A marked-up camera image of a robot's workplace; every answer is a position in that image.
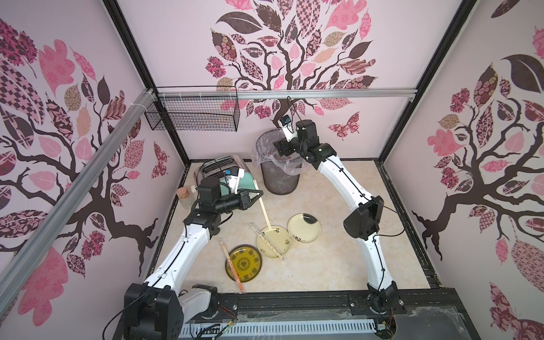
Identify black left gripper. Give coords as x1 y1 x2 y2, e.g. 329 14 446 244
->
216 188 264 214

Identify bare wooden chopsticks pair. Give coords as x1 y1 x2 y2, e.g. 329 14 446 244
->
253 179 272 230

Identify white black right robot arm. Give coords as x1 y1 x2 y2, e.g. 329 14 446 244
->
273 115 399 315

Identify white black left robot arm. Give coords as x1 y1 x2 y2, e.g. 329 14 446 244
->
120 175 263 339

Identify wrapped chopsticks on middle plate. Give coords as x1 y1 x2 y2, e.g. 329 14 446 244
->
249 222 284 261

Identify red wrapped chopsticks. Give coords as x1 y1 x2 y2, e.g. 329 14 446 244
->
219 238 246 294

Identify clear plastic bin liner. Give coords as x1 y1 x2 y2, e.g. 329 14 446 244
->
252 129 311 176

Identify black mesh trash bin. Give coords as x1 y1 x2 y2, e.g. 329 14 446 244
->
256 128 307 196

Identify cream plate middle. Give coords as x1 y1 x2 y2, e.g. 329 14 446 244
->
256 226 292 259

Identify cream plate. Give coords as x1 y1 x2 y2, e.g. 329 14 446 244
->
288 213 322 245
256 226 292 259

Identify mint green toaster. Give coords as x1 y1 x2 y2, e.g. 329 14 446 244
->
191 154 255 193

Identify cream plate right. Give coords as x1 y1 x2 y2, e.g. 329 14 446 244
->
288 213 322 245

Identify yellow black patterned plate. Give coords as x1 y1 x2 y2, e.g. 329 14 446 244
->
229 245 263 283

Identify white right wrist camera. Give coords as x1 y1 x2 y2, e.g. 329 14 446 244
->
279 115 297 143

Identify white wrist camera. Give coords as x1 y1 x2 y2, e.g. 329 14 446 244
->
279 115 297 143
225 167 245 194

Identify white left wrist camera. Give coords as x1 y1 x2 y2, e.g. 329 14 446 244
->
225 167 245 194

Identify aluminium frame bar rear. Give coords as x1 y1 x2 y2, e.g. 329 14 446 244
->
158 88 417 100

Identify aluminium frame bar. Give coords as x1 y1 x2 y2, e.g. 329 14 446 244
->
1 89 154 314
158 88 417 100

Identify black wire wall basket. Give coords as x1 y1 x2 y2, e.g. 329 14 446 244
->
145 85 241 132

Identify white slotted cable duct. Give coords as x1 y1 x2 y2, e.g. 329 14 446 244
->
178 320 377 339

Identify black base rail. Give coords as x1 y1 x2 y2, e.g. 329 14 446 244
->
112 290 481 340

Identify aluminium frame bar left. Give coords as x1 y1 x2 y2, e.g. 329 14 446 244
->
1 89 154 314

